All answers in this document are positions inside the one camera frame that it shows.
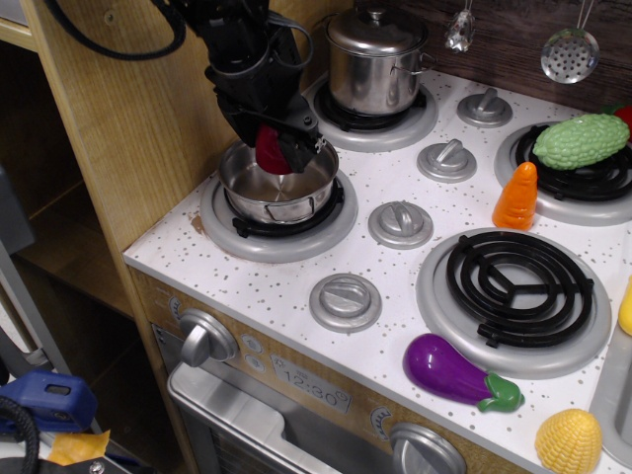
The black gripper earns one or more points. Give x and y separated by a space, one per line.
251 91

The red toy sweet potato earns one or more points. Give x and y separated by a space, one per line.
268 152

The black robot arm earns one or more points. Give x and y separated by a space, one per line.
232 28

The small steel pan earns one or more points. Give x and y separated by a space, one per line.
277 199

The grey stove knob middle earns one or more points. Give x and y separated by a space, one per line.
400 225

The grey stove knob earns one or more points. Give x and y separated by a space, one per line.
345 303
400 225
448 162
485 110

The grey stove knob upper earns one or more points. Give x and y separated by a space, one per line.
448 162

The grey stove knob front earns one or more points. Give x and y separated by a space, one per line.
345 303

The grey stove knob back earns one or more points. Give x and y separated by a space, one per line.
485 110

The back left burner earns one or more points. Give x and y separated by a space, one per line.
365 134

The burner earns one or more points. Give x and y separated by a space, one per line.
365 134
216 218
596 195
514 303

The front left burner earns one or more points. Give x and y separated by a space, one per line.
216 218

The steel pot with lid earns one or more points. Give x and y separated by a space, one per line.
376 59

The hanging clear utensil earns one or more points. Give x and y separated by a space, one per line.
460 32

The left oven dial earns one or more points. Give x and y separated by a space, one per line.
206 338

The oven dial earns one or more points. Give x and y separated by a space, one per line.
420 450
206 338

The orange toy carrot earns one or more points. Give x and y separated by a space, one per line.
515 208

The oven clock display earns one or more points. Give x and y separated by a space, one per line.
311 384

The purple toy eggplant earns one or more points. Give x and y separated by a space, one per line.
437 367

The green toy bitter gourd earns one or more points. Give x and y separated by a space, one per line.
582 141

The hanging slotted spoon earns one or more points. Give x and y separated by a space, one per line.
571 55

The front right burner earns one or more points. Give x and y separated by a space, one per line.
514 303

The back right burner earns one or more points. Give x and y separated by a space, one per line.
596 195

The blue clamp tool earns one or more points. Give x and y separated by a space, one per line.
59 403

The right oven dial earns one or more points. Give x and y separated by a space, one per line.
420 450

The red toy tomato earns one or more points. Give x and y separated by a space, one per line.
623 114

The yellow tape piece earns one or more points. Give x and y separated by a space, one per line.
70 449

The yellow toy at right edge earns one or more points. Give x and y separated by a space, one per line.
625 310

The yellow toy corn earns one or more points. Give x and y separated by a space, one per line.
569 442

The grey oven door handle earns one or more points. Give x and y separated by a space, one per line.
236 413

